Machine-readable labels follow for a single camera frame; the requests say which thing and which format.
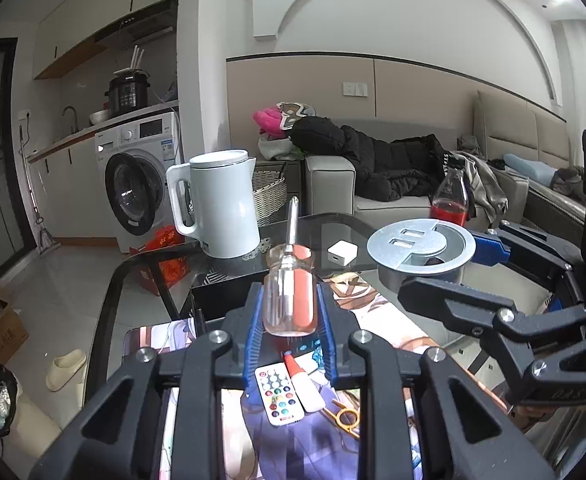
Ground white kitchen counter cabinet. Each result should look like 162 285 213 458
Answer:
27 130 118 242

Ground black pressure cooker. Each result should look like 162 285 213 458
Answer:
105 72 152 117

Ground orange handled scissors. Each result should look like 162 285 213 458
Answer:
323 400 362 441

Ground pile of light clothes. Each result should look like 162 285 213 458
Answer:
258 135 306 162

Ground white charger adapter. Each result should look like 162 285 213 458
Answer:
327 240 358 264

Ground wicker basket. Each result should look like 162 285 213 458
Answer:
252 170 288 226

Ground white remote control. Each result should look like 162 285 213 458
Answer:
254 361 306 428

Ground printed desk mat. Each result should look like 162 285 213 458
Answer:
123 272 538 480

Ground black puffer jacket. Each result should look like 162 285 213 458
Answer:
290 116 462 202

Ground white upper cabinets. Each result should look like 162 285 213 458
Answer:
33 0 181 80

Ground white washing machine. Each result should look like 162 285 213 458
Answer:
94 111 186 253

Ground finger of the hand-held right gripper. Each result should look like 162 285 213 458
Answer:
398 276 586 405
468 220 586 293

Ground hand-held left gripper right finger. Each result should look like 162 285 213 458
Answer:
318 282 558 480

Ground cola bottle red label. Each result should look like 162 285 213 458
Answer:
431 156 471 227

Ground clear handle screwdriver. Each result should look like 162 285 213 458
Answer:
263 196 320 339

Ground white electric kettle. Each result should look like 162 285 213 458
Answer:
166 149 262 259

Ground black box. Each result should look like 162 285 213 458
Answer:
190 267 274 322

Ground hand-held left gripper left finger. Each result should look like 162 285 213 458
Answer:
28 282 268 480

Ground grey sofa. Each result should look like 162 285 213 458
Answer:
304 90 586 242

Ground patterned cushion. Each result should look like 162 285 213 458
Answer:
278 101 316 131

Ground pink cloth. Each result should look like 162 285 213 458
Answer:
253 105 286 137

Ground white tube red cap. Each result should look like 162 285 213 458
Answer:
284 352 325 413

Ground light blue pillow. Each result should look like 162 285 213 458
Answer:
503 153 556 186

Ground grey round desk grommet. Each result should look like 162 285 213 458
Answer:
367 221 476 292

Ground cardboard box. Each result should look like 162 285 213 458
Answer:
0 270 30 367

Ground range hood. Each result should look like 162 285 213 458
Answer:
93 0 180 49

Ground mop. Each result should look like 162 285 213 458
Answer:
19 127 62 257

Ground beige slipper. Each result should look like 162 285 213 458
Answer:
46 350 88 392

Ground grey clothes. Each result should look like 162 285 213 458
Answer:
455 135 510 222

